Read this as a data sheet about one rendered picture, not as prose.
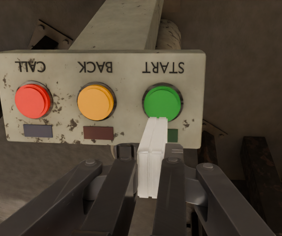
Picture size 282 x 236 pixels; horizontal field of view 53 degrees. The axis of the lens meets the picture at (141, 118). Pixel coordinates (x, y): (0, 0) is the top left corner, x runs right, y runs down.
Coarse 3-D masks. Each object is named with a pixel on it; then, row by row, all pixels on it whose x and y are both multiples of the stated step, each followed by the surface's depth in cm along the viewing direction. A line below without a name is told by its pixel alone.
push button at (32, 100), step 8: (24, 88) 32; (32, 88) 32; (40, 88) 32; (16, 96) 32; (24, 96) 32; (32, 96) 32; (40, 96) 32; (48, 96) 33; (16, 104) 33; (24, 104) 32; (32, 104) 32; (40, 104) 32; (48, 104) 33; (24, 112) 33; (32, 112) 33; (40, 112) 33
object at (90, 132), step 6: (84, 126) 33; (90, 126) 33; (96, 126) 33; (84, 132) 34; (90, 132) 33; (96, 132) 33; (102, 132) 33; (108, 132) 33; (84, 138) 34; (90, 138) 34; (96, 138) 34; (102, 138) 34; (108, 138) 33
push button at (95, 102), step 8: (88, 88) 31; (96, 88) 31; (104, 88) 31; (80, 96) 32; (88, 96) 31; (96, 96) 31; (104, 96) 31; (80, 104) 32; (88, 104) 32; (96, 104) 31; (104, 104) 31; (112, 104) 32; (88, 112) 32; (96, 112) 32; (104, 112) 32
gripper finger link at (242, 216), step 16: (208, 176) 14; (224, 176) 14; (208, 192) 13; (224, 192) 12; (208, 208) 13; (224, 208) 11; (240, 208) 11; (208, 224) 13; (224, 224) 11; (240, 224) 10; (256, 224) 10
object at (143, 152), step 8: (152, 120) 22; (152, 128) 20; (144, 136) 18; (152, 136) 19; (144, 144) 17; (144, 152) 16; (144, 160) 16; (144, 168) 16; (144, 176) 16; (144, 184) 16; (144, 192) 17
